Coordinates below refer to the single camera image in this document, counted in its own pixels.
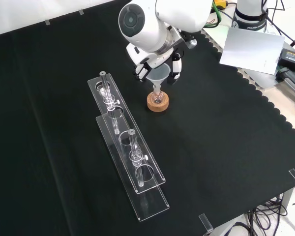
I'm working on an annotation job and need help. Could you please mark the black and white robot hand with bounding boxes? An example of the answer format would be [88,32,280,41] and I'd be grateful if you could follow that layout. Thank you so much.
[126,43,184,86]

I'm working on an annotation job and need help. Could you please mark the clear plastic funnel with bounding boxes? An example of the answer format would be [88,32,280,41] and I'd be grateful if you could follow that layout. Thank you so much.
[145,64,172,93]

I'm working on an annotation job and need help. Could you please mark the clear round-bottom flask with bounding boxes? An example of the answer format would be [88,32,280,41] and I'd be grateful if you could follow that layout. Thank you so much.
[151,88,165,104]

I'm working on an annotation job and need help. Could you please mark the clear acrylic funnel stand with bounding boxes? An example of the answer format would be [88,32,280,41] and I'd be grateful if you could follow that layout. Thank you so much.
[87,71,170,222]

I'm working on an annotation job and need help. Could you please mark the yellow stop button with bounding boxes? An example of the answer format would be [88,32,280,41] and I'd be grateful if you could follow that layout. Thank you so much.
[212,0,229,9]

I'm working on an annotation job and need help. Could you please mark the black cloth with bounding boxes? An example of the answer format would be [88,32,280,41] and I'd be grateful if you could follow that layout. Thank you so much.
[0,0,295,236]

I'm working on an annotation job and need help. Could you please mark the black power adapter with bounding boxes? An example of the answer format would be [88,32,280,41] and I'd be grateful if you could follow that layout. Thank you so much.
[277,48,295,75]

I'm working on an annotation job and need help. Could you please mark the cork ring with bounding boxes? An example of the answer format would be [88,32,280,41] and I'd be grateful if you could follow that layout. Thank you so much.
[147,91,170,113]

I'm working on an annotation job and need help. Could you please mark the green cable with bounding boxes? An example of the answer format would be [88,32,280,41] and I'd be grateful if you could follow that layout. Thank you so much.
[204,0,227,28]

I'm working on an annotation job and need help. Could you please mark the grey and black cable plug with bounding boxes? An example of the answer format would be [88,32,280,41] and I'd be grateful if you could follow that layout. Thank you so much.
[276,67,295,97]

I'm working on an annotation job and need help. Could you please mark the black floor cables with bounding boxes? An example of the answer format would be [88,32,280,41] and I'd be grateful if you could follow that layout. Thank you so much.
[244,194,295,236]

